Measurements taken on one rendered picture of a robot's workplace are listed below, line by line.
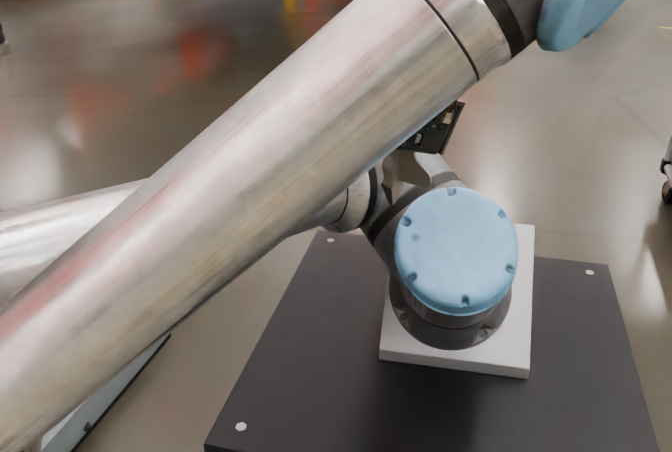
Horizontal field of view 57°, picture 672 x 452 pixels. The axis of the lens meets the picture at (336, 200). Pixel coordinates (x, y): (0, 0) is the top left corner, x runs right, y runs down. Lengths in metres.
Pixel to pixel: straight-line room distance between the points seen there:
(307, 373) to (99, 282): 0.63
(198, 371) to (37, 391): 1.04
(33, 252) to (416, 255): 0.41
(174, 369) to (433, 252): 0.87
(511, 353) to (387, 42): 0.73
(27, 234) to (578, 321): 0.89
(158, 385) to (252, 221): 1.11
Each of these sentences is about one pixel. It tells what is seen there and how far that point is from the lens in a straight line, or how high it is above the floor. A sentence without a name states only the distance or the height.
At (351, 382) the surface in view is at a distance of 0.97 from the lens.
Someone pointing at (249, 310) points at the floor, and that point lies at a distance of 1.62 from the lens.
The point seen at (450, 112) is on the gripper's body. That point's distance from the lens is 0.56.
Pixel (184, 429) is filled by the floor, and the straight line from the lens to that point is 1.35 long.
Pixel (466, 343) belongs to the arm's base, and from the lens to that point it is 0.97.
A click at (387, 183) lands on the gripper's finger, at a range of 0.65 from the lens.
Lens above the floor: 0.97
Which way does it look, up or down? 27 degrees down
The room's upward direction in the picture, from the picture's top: straight up
